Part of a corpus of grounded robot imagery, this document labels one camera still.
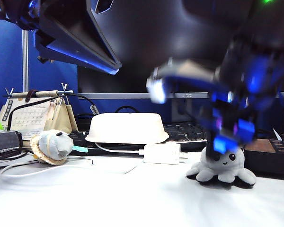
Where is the black computer monitor silver bezel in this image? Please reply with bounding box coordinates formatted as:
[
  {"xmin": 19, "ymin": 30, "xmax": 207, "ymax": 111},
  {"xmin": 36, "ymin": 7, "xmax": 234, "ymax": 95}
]
[{"xmin": 77, "ymin": 0, "xmax": 284, "ymax": 99}]

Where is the aluminium partition frame post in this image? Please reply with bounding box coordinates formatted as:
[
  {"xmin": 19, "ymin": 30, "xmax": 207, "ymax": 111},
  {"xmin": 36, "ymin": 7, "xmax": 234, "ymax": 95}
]
[{"xmin": 21, "ymin": 29, "xmax": 29, "ymax": 93}]

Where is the black looped cable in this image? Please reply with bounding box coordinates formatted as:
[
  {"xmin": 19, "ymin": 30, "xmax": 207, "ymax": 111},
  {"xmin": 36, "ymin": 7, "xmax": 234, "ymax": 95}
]
[{"xmin": 115, "ymin": 106, "xmax": 139, "ymax": 114}]

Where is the black box brown top panel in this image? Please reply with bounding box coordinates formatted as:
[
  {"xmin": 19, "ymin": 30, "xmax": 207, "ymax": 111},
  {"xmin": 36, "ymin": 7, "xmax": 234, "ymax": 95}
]
[{"xmin": 243, "ymin": 138, "xmax": 284, "ymax": 176}]

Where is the black power adapter brick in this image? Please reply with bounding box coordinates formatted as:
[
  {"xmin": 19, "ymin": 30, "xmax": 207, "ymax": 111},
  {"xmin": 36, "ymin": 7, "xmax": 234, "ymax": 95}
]
[{"xmin": 0, "ymin": 130, "xmax": 23, "ymax": 155}]

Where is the white upturned paper bowl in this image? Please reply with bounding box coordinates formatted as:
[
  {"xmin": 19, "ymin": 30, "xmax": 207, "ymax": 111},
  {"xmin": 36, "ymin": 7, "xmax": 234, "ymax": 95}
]
[{"xmin": 85, "ymin": 113, "xmax": 170, "ymax": 144}]

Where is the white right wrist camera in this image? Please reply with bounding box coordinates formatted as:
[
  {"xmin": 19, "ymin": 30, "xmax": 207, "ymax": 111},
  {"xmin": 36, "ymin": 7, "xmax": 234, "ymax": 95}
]
[{"xmin": 146, "ymin": 59, "xmax": 218, "ymax": 105}]

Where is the desk calendar beige canvas stand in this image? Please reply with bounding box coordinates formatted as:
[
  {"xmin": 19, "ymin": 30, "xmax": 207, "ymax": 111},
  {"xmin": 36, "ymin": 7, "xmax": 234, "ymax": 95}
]
[{"xmin": 0, "ymin": 83, "xmax": 79, "ymax": 142}]

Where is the black adapter cable with ferrite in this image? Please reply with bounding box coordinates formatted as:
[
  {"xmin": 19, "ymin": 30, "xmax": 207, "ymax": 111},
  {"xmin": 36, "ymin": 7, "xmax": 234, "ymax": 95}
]
[{"xmin": 7, "ymin": 93, "xmax": 99, "ymax": 132}]

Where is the white charging cable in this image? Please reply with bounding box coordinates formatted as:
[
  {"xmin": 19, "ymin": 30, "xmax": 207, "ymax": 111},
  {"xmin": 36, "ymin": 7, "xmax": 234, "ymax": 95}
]
[{"xmin": 0, "ymin": 141, "xmax": 145, "ymax": 183}]

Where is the white paper slip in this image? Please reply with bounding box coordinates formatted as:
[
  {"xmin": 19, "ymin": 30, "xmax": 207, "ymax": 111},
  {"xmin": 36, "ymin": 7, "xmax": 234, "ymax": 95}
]
[{"xmin": 273, "ymin": 127, "xmax": 284, "ymax": 152}]

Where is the black power cord on desk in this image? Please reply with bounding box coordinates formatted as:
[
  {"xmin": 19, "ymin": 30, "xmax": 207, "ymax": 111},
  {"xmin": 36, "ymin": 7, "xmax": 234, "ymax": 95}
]
[{"xmin": 0, "ymin": 150, "xmax": 38, "ymax": 171}]

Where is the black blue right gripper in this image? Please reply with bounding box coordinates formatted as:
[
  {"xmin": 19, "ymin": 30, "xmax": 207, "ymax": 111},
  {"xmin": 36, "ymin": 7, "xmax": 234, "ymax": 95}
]
[{"xmin": 207, "ymin": 59, "xmax": 283, "ymax": 164}]

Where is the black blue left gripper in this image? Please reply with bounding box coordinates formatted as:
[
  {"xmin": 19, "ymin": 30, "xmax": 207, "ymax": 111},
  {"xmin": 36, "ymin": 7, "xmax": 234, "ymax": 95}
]
[{"xmin": 4, "ymin": 0, "xmax": 133, "ymax": 75}]

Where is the grey reversible octopus plush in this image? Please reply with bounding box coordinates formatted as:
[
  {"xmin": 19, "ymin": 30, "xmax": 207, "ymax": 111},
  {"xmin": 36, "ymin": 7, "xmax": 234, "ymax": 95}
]
[{"xmin": 186, "ymin": 145, "xmax": 257, "ymax": 189}]

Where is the black mechanical keyboard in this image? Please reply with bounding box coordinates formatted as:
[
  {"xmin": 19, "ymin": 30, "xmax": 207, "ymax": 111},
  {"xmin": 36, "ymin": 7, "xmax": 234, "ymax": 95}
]
[{"xmin": 68, "ymin": 122, "xmax": 211, "ymax": 156}]

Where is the grey plush toy straw hat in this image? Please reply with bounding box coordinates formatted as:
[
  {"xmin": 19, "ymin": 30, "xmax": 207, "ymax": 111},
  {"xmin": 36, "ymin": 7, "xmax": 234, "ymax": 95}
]
[{"xmin": 29, "ymin": 129, "xmax": 89, "ymax": 166}]

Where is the silver monitor stand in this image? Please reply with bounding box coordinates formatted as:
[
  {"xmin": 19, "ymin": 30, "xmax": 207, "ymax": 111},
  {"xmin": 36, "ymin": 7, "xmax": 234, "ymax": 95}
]
[{"xmin": 171, "ymin": 98, "xmax": 195, "ymax": 122}]

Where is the white USB wall charger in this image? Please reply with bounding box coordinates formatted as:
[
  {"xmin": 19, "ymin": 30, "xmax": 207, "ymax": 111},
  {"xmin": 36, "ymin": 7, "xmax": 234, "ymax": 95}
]
[{"xmin": 143, "ymin": 143, "xmax": 189, "ymax": 166}]

